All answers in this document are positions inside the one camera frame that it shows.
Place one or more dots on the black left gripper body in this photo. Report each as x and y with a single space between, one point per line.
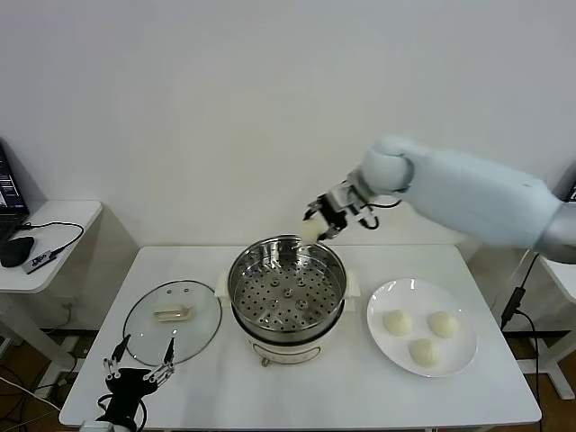
126 391

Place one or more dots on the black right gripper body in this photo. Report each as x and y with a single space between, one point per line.
344 202

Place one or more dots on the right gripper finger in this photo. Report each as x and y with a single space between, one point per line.
334 230
318 204

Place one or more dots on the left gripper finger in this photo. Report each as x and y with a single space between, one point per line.
112 366
167 366

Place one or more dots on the white steamed baozi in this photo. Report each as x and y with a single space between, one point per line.
443 325
398 323
310 230
425 352

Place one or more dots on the round glass pot lid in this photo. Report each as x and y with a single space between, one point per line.
148 335

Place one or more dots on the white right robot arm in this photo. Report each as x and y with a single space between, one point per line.
472 193

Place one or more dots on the perforated steel steamer basket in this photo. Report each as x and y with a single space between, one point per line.
288 292

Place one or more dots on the steel steamer pot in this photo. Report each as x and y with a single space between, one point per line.
288 350

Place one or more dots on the white side table with mouse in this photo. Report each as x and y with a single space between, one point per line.
67 225

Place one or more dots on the black computer mouse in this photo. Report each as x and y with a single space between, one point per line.
15 252

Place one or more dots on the white oval plate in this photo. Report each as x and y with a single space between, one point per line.
463 348

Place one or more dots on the black laptop beside mouse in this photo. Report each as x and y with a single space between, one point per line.
9 180

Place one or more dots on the white side table with label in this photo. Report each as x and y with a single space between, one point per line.
560 279

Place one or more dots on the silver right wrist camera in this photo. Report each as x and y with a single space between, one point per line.
362 217

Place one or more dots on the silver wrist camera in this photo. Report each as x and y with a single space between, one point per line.
362 217
96 426

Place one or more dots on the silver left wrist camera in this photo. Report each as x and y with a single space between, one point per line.
96 426

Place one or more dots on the white wall outlet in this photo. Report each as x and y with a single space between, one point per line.
67 308

